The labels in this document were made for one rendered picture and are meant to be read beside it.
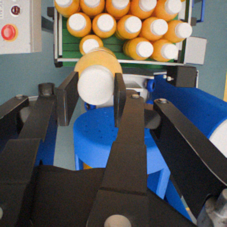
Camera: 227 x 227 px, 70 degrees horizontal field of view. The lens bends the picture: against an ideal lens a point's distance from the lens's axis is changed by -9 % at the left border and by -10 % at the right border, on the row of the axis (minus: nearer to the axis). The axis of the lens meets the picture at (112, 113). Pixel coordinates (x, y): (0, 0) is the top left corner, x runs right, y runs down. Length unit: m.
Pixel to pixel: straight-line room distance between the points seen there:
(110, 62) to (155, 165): 0.26
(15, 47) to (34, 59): 1.15
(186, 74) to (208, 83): 1.30
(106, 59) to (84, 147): 0.24
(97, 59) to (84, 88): 0.04
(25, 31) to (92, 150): 0.31
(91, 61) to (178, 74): 0.42
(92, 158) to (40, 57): 1.29
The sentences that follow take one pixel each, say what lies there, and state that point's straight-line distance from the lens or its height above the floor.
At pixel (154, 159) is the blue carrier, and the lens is 0.39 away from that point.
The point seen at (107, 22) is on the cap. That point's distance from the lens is 0.45.
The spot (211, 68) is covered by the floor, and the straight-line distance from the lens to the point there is 1.89.
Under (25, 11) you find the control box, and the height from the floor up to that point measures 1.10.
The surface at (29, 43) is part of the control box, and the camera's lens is 0.46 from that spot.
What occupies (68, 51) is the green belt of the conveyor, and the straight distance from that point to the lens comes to 0.64.
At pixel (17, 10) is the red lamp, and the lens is 0.46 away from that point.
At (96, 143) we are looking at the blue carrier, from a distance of 0.38.
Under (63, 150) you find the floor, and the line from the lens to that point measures 1.85.
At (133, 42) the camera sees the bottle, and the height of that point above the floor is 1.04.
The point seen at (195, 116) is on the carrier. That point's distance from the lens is 0.81.
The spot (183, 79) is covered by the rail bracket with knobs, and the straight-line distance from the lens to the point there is 0.61.
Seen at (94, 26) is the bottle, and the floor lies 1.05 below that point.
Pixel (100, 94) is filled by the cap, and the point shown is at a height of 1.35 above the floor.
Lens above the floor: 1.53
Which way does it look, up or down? 68 degrees down
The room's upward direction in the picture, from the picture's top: 166 degrees clockwise
